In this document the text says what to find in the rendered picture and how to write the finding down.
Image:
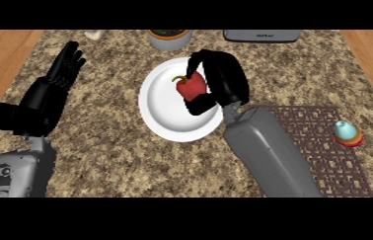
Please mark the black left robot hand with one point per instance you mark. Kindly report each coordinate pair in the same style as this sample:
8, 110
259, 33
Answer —
44, 92

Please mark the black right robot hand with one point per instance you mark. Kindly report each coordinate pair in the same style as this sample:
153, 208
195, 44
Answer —
225, 76

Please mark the red bell pepper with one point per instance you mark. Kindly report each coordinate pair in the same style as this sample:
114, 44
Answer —
193, 86

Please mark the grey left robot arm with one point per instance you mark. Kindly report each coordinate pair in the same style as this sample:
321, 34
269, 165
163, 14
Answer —
24, 171

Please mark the white round plate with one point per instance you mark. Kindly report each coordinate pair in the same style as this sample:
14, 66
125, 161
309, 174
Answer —
178, 100

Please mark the brown woven placemat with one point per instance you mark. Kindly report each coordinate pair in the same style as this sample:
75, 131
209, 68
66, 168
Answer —
321, 148

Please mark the grey appliance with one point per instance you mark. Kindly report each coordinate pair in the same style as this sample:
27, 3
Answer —
263, 35

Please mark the grey potted plant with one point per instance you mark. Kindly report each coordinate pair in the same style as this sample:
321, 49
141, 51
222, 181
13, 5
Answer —
170, 38

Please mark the small white object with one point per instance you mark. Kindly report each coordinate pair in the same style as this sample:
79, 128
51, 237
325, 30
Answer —
95, 34

